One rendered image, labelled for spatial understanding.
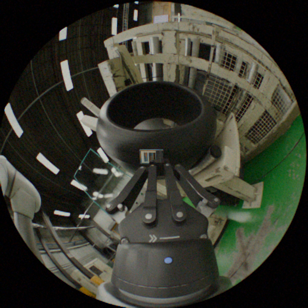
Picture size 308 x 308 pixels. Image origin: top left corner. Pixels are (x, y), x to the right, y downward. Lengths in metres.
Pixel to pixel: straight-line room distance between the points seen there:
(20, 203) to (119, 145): 0.49
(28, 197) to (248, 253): 1.42
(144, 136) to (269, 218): 1.12
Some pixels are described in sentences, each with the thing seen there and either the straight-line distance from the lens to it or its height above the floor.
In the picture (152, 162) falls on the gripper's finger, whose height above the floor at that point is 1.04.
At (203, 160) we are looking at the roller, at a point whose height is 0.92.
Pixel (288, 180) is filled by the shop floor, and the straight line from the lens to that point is 1.08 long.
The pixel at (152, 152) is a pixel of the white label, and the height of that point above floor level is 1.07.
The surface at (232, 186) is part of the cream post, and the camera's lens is 0.84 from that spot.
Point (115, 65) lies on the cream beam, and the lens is 0.84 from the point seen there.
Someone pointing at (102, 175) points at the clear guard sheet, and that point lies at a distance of 1.20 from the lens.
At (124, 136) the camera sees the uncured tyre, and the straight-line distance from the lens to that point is 0.26.
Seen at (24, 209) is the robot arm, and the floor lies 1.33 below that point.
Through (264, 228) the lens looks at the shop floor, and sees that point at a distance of 1.08.
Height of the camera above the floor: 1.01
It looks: 15 degrees up
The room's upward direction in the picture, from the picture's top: 65 degrees counter-clockwise
